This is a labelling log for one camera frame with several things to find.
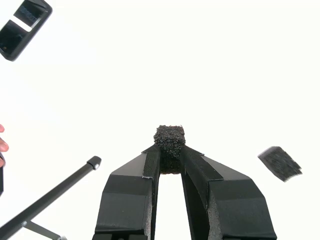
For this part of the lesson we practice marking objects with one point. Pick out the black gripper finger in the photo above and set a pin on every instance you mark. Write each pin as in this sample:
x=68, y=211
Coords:
x=125, y=207
x=237, y=210

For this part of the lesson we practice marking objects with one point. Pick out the black foam cube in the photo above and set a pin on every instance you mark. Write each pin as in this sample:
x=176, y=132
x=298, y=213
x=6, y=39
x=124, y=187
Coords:
x=170, y=145
x=280, y=163

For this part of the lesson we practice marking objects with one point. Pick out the person's hand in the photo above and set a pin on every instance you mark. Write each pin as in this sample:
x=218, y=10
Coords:
x=3, y=147

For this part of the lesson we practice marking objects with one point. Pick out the black tripod leg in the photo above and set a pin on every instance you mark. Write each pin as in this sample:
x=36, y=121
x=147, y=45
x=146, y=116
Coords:
x=50, y=192

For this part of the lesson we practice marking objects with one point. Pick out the grey metal tripod brace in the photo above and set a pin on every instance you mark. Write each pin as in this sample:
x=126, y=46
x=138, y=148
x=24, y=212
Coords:
x=40, y=228

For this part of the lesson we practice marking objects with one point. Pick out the black rectangular tray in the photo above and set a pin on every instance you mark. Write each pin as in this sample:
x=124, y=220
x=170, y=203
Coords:
x=21, y=46

